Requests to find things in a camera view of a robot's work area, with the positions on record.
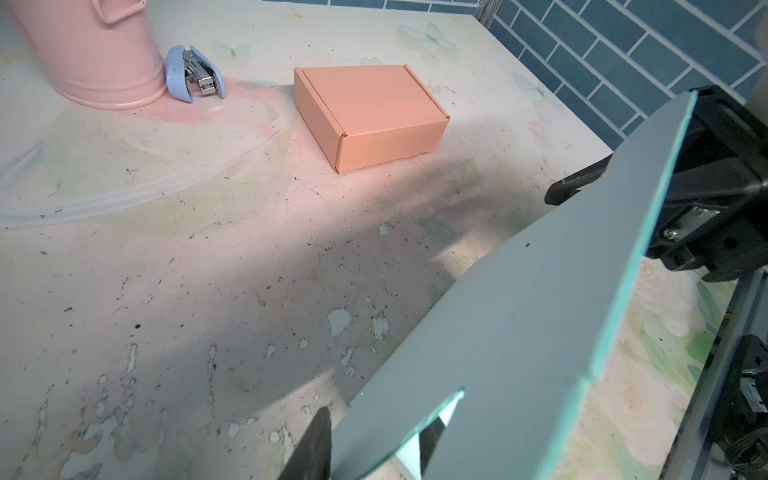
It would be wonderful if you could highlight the light blue paper box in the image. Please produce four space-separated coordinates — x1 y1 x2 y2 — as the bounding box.
331 92 697 479

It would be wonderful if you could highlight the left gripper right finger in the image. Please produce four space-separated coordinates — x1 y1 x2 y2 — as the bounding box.
419 417 445 474

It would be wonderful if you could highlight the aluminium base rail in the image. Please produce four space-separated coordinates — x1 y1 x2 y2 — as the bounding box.
659 269 767 479

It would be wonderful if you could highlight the small blue stapler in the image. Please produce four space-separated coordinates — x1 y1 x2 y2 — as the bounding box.
165 45 227 104

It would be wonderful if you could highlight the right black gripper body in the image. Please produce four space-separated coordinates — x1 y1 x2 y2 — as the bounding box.
646 86 767 282

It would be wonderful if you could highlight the pink pencil cup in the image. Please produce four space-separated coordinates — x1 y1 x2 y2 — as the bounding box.
5 0 166 110

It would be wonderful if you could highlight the orange paper box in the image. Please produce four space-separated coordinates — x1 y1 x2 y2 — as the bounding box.
294 65 450 174

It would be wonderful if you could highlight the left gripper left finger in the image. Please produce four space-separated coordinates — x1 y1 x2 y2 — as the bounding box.
278 407 332 480

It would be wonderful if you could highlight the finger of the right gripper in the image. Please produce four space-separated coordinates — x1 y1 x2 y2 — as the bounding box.
544 155 612 206

